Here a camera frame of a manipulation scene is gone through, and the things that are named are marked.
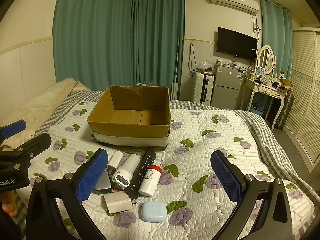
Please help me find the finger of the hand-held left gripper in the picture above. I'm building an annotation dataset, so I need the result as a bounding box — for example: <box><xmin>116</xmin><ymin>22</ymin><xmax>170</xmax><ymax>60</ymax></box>
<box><xmin>0</xmin><ymin>119</ymin><xmax>27</xmax><ymax>139</ymax></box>
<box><xmin>14</xmin><ymin>133</ymin><xmax>52</xmax><ymax>161</ymax></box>

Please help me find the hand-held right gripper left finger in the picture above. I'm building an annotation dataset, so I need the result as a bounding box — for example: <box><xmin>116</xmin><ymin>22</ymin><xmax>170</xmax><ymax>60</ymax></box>
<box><xmin>26</xmin><ymin>148</ymin><xmax>109</xmax><ymax>240</ymax></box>

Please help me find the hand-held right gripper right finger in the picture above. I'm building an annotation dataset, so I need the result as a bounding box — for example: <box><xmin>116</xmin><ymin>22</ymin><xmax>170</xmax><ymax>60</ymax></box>
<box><xmin>210</xmin><ymin>150</ymin><xmax>293</xmax><ymax>240</ymax></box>

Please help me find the black power adapter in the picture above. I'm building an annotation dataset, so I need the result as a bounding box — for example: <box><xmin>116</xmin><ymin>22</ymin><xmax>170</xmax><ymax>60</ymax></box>
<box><xmin>94</xmin><ymin>165</ymin><xmax>112</xmax><ymax>195</ymax></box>

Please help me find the small white power bank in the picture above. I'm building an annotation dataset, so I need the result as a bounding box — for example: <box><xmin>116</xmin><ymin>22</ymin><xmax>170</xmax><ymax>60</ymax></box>
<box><xmin>107</xmin><ymin>150</ymin><xmax>124</xmax><ymax>174</ymax></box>

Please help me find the white charger plug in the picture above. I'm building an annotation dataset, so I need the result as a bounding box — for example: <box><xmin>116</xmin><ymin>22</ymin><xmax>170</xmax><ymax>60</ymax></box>
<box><xmin>104</xmin><ymin>192</ymin><xmax>138</xmax><ymax>214</ymax></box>

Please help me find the white cylindrical device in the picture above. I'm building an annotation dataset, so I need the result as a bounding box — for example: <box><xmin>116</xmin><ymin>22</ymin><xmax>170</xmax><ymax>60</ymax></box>
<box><xmin>111</xmin><ymin>154</ymin><xmax>141</xmax><ymax>191</ymax></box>

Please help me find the black remote control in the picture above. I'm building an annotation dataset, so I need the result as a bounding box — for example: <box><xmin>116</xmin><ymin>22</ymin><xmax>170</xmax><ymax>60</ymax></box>
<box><xmin>124</xmin><ymin>146</ymin><xmax>157</xmax><ymax>197</ymax></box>

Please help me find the white pill bottle red cap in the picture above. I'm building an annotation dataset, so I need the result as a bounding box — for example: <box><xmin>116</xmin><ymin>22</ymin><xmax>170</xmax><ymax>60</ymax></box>
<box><xmin>138</xmin><ymin>165</ymin><xmax>162</xmax><ymax>197</ymax></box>

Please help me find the brown cardboard box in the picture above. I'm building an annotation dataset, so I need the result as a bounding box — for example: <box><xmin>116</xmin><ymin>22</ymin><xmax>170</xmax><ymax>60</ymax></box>
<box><xmin>87</xmin><ymin>85</ymin><xmax>171</xmax><ymax>151</ymax></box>

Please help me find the light blue earbuds case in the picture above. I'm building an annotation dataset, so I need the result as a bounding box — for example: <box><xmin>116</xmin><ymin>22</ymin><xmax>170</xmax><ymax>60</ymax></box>
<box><xmin>142</xmin><ymin>200</ymin><xmax>167</xmax><ymax>222</ymax></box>

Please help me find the person's left hand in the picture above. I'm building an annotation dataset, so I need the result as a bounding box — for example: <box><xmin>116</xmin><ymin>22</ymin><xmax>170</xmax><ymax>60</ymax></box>
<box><xmin>0</xmin><ymin>192</ymin><xmax>18</xmax><ymax>217</ymax></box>

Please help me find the cream blanket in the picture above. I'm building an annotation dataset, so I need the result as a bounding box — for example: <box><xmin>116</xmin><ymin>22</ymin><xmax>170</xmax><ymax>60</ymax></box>
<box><xmin>0</xmin><ymin>78</ymin><xmax>92</xmax><ymax>150</ymax></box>

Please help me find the white floral quilt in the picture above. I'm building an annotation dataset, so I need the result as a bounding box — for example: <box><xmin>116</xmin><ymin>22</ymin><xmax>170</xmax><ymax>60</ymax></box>
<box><xmin>15</xmin><ymin>101</ymin><xmax>315</xmax><ymax>240</ymax></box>

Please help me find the blue plastic basket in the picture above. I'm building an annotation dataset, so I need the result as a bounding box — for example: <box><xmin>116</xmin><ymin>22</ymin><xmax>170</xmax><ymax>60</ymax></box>
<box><xmin>247</xmin><ymin>102</ymin><xmax>265</xmax><ymax>117</ymax></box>

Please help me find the silver fridge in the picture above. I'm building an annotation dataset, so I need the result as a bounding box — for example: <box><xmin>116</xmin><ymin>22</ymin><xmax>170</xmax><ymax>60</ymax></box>
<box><xmin>211</xmin><ymin>64</ymin><xmax>244</xmax><ymax>110</ymax></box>

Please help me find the white ribbed suitcase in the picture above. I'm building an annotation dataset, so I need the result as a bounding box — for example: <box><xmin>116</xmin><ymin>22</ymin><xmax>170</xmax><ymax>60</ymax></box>
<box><xmin>192</xmin><ymin>71</ymin><xmax>215</xmax><ymax>105</ymax></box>

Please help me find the dark suitcase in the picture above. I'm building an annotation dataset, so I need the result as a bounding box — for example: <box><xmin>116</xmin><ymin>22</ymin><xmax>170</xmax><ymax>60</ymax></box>
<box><xmin>274</xmin><ymin>91</ymin><xmax>294</xmax><ymax>130</ymax></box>

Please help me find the white dressing table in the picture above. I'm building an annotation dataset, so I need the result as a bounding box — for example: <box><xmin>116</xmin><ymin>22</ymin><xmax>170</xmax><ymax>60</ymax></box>
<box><xmin>241</xmin><ymin>76</ymin><xmax>288</xmax><ymax>128</ymax></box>

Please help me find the clear plastic bag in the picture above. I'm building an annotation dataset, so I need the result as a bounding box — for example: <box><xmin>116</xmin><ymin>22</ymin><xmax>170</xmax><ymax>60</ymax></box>
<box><xmin>196</xmin><ymin>59</ymin><xmax>214</xmax><ymax>73</ymax></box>

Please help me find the cream louvred wardrobe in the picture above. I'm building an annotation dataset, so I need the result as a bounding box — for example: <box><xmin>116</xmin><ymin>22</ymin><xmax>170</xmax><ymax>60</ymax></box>
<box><xmin>282</xmin><ymin>27</ymin><xmax>320</xmax><ymax>173</ymax></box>

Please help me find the white oval mirror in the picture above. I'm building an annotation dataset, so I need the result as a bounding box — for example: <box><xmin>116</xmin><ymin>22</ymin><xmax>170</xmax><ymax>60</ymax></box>
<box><xmin>257</xmin><ymin>45</ymin><xmax>275</xmax><ymax>75</ymax></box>

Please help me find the light teal window curtain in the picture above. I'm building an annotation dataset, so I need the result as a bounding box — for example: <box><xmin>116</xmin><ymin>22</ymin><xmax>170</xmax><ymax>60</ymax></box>
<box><xmin>259</xmin><ymin>0</ymin><xmax>293</xmax><ymax>78</ymax></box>

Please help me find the white air conditioner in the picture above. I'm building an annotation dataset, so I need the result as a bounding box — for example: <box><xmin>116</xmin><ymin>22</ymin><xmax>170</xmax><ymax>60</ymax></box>
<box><xmin>209</xmin><ymin>0</ymin><xmax>260</xmax><ymax>15</ymax></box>

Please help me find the black wall cable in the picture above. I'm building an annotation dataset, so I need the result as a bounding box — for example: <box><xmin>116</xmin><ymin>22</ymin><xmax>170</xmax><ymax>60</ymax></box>
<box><xmin>189</xmin><ymin>42</ymin><xmax>198</xmax><ymax>75</ymax></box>

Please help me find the black wall television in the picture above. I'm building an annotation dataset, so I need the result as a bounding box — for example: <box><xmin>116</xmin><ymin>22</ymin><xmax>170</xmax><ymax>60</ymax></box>
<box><xmin>216</xmin><ymin>27</ymin><xmax>258</xmax><ymax>62</ymax></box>

